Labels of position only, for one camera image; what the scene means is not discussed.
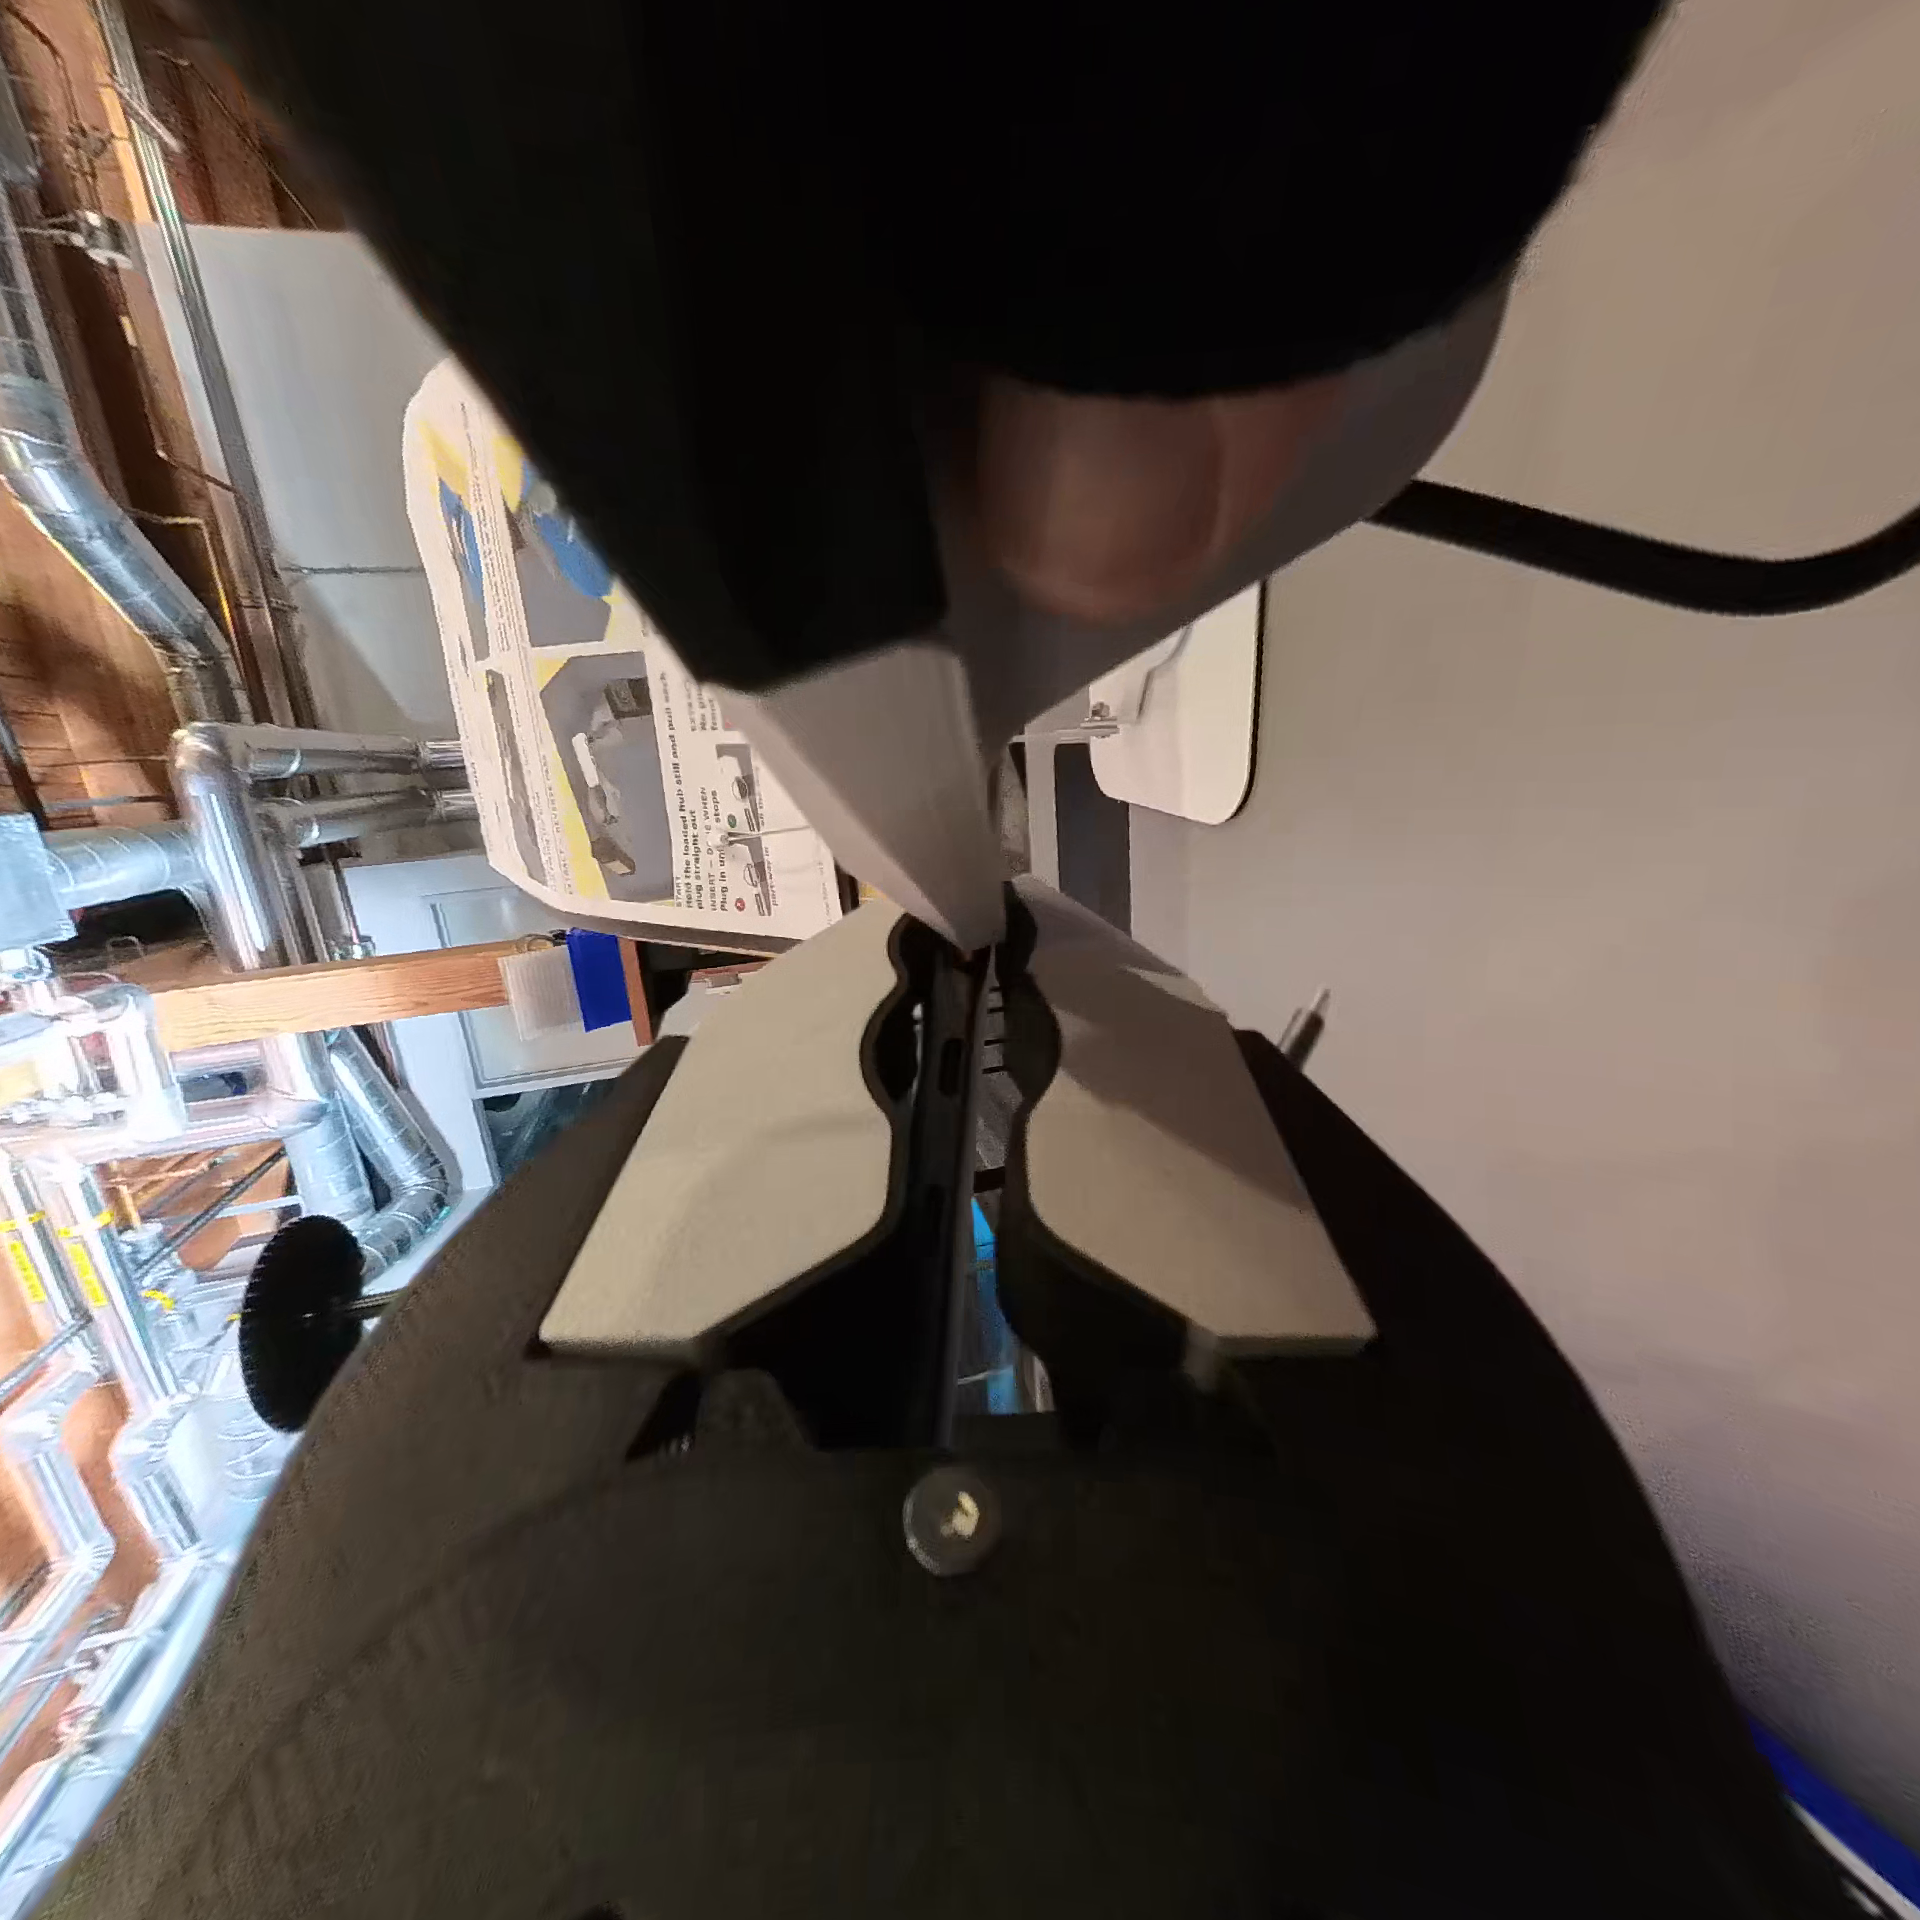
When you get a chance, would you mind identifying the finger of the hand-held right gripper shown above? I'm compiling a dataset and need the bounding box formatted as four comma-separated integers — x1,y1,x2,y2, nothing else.
716,641,1017,937
951,288,1517,742

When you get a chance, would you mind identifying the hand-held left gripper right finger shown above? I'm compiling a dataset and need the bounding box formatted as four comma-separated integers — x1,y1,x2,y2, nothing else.
996,886,1378,1417

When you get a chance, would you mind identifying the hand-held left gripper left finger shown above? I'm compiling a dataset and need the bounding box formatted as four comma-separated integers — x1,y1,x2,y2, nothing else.
535,902,926,1411

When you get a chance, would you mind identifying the dark USB hub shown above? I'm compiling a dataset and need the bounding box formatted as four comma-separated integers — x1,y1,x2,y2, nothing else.
911,948,1000,1427

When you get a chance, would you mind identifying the black cable orange plug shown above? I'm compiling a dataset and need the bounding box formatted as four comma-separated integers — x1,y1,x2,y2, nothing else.
1375,475,1920,622

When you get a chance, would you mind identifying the blue plastic bin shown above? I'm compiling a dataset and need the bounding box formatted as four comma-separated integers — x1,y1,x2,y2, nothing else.
1750,1716,1920,1920

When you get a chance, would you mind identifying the person's right hand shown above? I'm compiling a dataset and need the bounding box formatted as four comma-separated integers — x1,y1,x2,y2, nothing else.
968,377,1239,622

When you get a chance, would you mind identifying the blue sign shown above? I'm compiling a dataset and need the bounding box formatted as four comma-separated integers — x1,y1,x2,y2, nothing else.
565,931,650,1041

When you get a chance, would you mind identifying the printed instruction sheet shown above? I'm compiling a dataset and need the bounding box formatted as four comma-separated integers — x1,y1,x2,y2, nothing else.
400,361,849,937

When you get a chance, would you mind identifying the white stand base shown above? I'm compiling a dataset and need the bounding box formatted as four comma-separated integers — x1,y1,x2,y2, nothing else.
1088,580,1268,831

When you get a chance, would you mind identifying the black round knob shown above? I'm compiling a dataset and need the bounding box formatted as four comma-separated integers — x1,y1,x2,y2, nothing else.
235,1210,387,1432

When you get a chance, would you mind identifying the wooden post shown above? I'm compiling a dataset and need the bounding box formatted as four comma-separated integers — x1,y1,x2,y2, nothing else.
146,940,649,1059

